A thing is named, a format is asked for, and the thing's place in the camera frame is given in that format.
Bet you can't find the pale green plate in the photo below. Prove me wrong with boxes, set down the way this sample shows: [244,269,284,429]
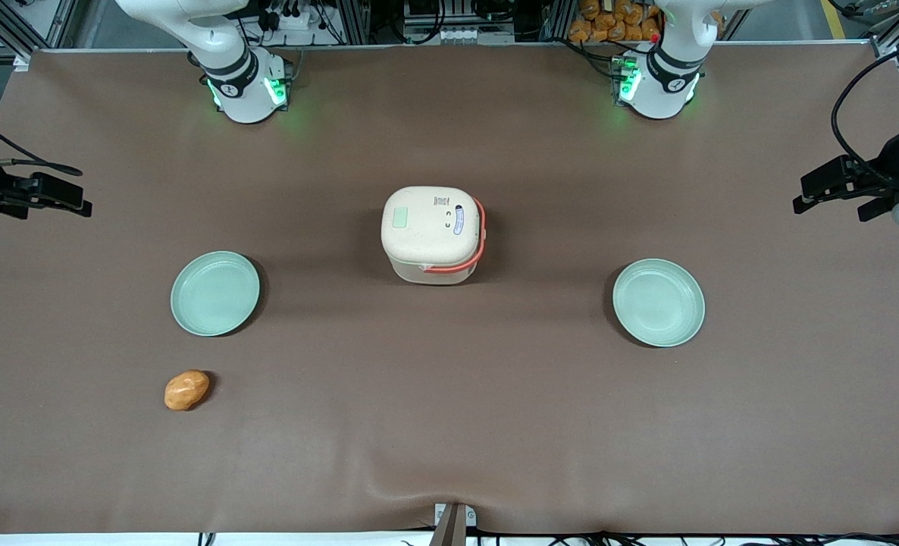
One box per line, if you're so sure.
[612,259,706,348]
[171,251,261,337]

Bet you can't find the orange bread roll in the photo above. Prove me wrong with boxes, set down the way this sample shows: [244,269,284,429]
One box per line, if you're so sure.
[164,369,211,412]

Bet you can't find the pile of orange bread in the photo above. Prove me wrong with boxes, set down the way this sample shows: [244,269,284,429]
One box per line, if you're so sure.
[569,0,663,44]

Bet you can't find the white power strip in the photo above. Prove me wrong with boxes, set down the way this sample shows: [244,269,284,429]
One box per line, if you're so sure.
[264,6,323,36]

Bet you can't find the white connector block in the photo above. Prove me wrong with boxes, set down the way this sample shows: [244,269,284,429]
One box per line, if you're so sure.
[434,27,515,46]

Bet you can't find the brown table cover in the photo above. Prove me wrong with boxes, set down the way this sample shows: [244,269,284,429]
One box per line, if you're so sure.
[0,43,899,535]

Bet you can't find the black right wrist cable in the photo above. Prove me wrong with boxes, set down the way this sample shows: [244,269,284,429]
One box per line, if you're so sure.
[0,106,84,177]

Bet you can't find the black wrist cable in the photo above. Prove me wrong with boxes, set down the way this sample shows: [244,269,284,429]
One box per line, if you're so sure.
[831,42,899,190]
[0,106,84,177]

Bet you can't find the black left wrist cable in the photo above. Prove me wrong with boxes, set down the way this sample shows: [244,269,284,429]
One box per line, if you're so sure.
[831,42,899,190]

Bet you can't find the grey metal clamp bracket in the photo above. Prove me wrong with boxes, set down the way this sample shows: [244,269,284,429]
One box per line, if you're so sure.
[428,503,478,546]

